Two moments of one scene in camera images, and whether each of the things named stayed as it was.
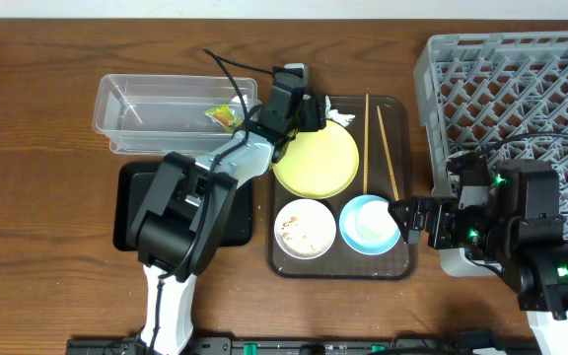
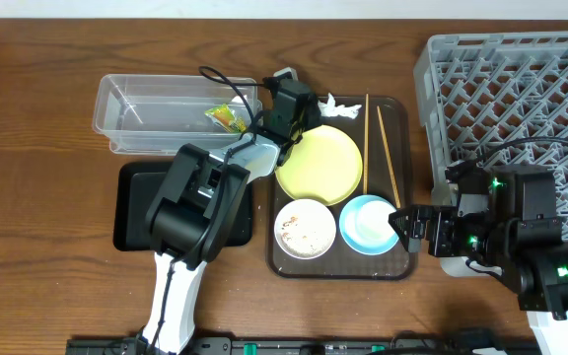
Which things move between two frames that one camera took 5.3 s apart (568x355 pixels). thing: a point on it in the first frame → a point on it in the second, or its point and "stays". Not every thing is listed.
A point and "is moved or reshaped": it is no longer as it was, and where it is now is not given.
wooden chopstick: x=391 y=158 stays
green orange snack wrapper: x=224 y=116 stays
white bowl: x=305 y=229 stays
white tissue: x=341 y=118 is moved or reshaped
